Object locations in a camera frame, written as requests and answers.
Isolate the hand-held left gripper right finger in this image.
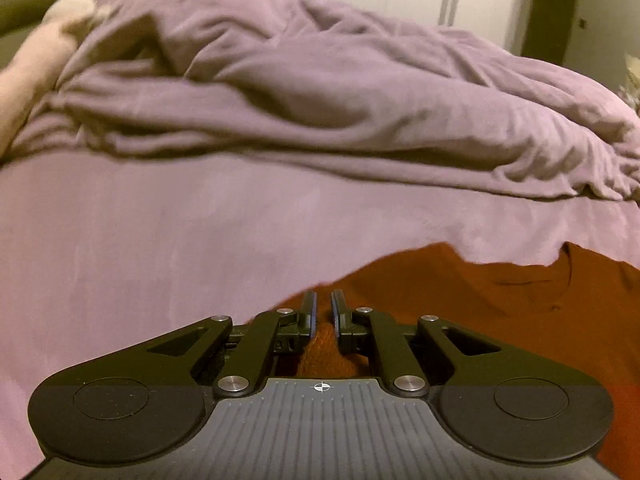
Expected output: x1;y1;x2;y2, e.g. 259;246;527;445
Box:
330;288;504;399

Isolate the rust orange t-shirt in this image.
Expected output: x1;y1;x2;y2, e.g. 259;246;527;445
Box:
272;241;640;480

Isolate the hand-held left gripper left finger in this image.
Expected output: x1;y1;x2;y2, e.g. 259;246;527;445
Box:
145;289;319;401

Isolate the wrapped flower bouquet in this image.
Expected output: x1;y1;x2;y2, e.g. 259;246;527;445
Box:
618;54;640;113

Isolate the purple fleece bed blanket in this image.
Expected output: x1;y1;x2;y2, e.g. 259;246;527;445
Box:
0;150;640;480

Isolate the white pillow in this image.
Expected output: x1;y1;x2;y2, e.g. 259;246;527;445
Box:
0;0;110;161

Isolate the crumpled purple duvet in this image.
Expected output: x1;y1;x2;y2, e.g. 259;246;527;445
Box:
10;0;640;202

